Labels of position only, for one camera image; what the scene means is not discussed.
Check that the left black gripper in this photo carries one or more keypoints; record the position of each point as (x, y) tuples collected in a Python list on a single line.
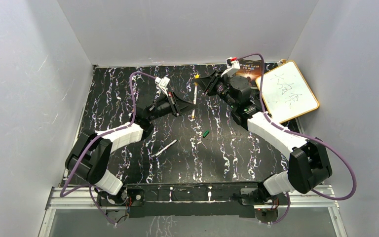
[(177, 105)]

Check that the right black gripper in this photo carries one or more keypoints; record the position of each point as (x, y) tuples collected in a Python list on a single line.
[(208, 84)]

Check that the white marker pen yellow end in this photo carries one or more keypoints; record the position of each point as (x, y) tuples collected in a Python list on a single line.
[(194, 99)]

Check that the green pen cap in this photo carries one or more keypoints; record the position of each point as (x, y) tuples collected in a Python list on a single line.
[(205, 133)]

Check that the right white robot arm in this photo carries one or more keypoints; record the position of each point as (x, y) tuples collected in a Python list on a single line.
[(308, 165)]

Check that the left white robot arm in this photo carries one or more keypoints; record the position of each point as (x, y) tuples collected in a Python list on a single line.
[(92, 151)]

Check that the dark book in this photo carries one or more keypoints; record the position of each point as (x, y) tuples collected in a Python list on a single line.
[(251, 70)]

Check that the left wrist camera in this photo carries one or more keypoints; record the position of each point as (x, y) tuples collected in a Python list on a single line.
[(162, 84)]

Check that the whiteboard with wooden frame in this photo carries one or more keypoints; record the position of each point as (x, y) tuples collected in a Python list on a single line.
[(286, 93)]

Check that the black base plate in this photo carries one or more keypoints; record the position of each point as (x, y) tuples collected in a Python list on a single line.
[(194, 199)]

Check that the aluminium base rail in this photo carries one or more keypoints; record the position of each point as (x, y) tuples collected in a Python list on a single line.
[(79, 215)]

